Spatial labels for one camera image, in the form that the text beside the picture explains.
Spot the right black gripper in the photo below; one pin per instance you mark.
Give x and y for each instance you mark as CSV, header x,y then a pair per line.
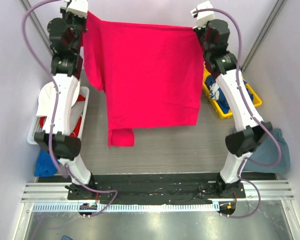
x,y
198,32

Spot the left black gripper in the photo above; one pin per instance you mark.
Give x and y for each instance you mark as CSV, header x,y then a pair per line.
x,y
80,24

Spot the pink t shirt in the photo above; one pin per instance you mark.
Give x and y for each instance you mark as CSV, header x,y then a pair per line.
x,y
151,75

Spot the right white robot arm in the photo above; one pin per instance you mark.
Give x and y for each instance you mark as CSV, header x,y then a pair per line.
x,y
250,126

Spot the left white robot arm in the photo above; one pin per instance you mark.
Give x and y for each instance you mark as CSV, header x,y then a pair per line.
x,y
55,138

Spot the blue t shirt in tray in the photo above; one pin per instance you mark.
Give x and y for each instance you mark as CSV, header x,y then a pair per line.
x,y
215,90

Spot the white t shirt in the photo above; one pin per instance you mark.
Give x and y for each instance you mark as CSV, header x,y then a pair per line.
x,y
44,99

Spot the yellow plastic tray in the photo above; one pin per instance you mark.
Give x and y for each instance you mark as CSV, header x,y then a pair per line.
x,y
219,105

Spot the white plastic basket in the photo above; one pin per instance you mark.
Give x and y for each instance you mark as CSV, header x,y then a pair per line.
x,y
35,126

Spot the grey-blue t shirt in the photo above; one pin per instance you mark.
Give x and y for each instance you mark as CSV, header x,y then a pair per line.
x,y
267,154

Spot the blue cloth at left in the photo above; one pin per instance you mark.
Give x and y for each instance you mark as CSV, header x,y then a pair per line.
x,y
44,167

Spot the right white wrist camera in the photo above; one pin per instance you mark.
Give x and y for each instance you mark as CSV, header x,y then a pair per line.
x,y
202,17

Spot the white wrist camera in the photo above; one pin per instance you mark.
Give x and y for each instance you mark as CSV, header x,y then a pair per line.
x,y
77,7
202,17

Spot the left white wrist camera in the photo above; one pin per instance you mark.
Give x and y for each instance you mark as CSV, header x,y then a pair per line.
x,y
77,7

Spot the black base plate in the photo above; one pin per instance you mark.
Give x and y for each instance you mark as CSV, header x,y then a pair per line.
x,y
157,189

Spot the white slotted cable duct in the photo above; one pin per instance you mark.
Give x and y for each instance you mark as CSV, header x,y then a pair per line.
x,y
120,208

